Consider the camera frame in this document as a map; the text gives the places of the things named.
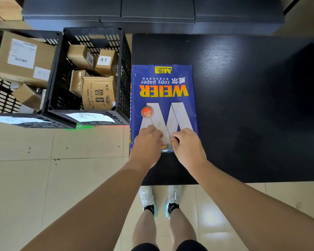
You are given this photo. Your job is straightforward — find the person's left hand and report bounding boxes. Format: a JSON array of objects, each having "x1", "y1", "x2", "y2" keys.
[{"x1": 129, "y1": 125, "x2": 164, "y2": 169}]

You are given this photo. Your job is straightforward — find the person's right hand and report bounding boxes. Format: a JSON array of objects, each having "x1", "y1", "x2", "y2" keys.
[{"x1": 171, "y1": 128, "x2": 208, "y2": 176}]

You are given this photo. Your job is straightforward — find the blue copy paper ream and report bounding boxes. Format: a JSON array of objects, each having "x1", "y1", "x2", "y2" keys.
[{"x1": 129, "y1": 65, "x2": 200, "y2": 153}]

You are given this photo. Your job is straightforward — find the person's right forearm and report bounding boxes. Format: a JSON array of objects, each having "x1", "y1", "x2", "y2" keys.
[{"x1": 184, "y1": 161, "x2": 314, "y2": 251}]

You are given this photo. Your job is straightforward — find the person's left forearm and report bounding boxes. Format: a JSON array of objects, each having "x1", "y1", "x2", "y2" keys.
[{"x1": 20, "y1": 157, "x2": 154, "y2": 251}]

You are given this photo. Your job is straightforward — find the person's right white sneaker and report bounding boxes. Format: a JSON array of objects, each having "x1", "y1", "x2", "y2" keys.
[{"x1": 164, "y1": 185, "x2": 184, "y2": 220}]

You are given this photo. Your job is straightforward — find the person's white sneaker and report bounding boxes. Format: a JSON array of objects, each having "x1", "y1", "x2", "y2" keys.
[
  {"x1": 164, "y1": 185, "x2": 184, "y2": 220},
  {"x1": 139, "y1": 186, "x2": 158, "y2": 219}
]

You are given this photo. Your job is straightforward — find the black plastic crate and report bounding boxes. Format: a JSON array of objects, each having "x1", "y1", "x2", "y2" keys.
[
  {"x1": 0, "y1": 29, "x2": 77, "y2": 129},
  {"x1": 38, "y1": 27, "x2": 132, "y2": 126}
]

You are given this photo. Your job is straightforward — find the white paper crate label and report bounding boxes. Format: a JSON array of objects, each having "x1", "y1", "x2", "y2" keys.
[
  {"x1": 0, "y1": 116, "x2": 52, "y2": 125},
  {"x1": 65, "y1": 112, "x2": 115, "y2": 123}
]

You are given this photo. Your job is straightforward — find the person's left white sneaker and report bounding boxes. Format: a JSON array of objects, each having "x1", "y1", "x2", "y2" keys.
[{"x1": 139, "y1": 186, "x2": 158, "y2": 219}]

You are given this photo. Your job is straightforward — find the brown printed cardboard box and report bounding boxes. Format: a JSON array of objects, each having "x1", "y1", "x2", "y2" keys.
[{"x1": 81, "y1": 76, "x2": 117, "y2": 111}]

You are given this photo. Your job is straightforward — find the green floor marker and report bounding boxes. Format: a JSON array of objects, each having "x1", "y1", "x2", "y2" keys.
[{"x1": 65, "y1": 123, "x2": 95, "y2": 131}]

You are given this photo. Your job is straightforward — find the small cube cardboard box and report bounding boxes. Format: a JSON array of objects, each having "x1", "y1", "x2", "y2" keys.
[{"x1": 95, "y1": 48, "x2": 119, "y2": 77}]

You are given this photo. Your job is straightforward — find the person's right leg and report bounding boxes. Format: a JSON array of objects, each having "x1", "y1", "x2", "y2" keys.
[{"x1": 169, "y1": 208, "x2": 193, "y2": 244}]

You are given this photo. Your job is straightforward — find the person's leg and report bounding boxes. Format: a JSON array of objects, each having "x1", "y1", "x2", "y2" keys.
[
  {"x1": 169, "y1": 208, "x2": 193, "y2": 244},
  {"x1": 132, "y1": 210, "x2": 158, "y2": 246}
]

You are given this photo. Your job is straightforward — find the narrow taped cardboard box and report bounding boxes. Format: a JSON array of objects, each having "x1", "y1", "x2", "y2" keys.
[{"x1": 70, "y1": 70, "x2": 91, "y2": 97}]

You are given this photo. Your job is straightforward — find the person's left leg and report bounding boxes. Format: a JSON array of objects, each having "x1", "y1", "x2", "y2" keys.
[{"x1": 132, "y1": 210, "x2": 158, "y2": 246}]

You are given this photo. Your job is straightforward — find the person's black shorts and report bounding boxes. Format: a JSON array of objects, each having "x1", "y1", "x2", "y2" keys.
[{"x1": 131, "y1": 239, "x2": 209, "y2": 251}]

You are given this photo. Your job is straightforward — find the small plain cardboard box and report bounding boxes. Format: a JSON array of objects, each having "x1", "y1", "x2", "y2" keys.
[{"x1": 12, "y1": 84, "x2": 44, "y2": 111}]

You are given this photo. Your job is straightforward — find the large labelled cardboard box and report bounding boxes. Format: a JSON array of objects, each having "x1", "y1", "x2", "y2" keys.
[{"x1": 0, "y1": 31, "x2": 57, "y2": 88}]

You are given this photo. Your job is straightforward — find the light wooden cabinet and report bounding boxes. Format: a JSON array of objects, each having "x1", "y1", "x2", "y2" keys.
[{"x1": 0, "y1": 0, "x2": 23, "y2": 21}]

